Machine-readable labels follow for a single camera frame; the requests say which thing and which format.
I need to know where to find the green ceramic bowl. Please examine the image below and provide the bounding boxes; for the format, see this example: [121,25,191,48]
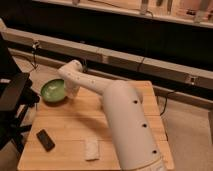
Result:
[40,79,65,103]

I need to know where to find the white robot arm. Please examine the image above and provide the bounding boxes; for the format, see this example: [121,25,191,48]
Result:
[58,60,167,171]

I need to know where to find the black smartphone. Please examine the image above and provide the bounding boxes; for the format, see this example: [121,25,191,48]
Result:
[36,129,55,151]

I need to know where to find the white folded cloth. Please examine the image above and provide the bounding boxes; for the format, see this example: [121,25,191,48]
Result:
[85,137,100,161]

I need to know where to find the black hanging cable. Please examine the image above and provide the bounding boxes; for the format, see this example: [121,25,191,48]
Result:
[26,39,42,73]

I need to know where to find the black power cable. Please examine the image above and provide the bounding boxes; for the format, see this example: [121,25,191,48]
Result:
[136,9,155,73]

